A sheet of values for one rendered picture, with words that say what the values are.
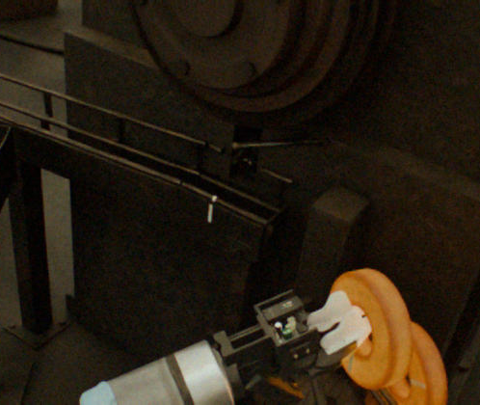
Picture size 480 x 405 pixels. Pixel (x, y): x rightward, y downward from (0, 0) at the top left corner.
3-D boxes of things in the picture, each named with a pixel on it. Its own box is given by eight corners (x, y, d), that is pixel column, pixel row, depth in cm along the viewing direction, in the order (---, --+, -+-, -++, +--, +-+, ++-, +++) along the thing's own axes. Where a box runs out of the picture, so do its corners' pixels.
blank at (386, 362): (357, 245, 89) (335, 249, 88) (426, 312, 78) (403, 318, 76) (339, 336, 97) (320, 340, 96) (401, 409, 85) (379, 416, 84)
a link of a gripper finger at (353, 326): (390, 303, 80) (322, 333, 78) (390, 334, 84) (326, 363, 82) (377, 286, 82) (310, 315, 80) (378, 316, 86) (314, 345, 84)
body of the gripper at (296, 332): (324, 328, 76) (227, 370, 73) (330, 371, 82) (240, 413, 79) (296, 285, 82) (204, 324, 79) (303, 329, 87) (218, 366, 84)
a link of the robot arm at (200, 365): (207, 439, 78) (182, 378, 85) (246, 421, 79) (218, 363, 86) (192, 396, 72) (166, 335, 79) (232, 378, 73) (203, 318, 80)
